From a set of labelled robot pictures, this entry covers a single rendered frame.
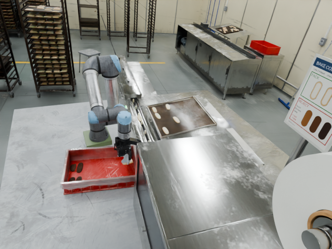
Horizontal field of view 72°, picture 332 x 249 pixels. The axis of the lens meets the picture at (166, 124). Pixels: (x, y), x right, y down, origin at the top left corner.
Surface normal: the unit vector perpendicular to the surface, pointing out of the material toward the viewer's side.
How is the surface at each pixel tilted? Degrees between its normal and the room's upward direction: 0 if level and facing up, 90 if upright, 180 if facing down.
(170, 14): 90
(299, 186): 89
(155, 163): 0
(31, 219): 0
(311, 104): 90
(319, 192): 83
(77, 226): 0
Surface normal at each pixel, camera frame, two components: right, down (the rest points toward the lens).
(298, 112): -0.95, 0.07
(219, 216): 0.11, -0.83
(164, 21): 0.29, 0.56
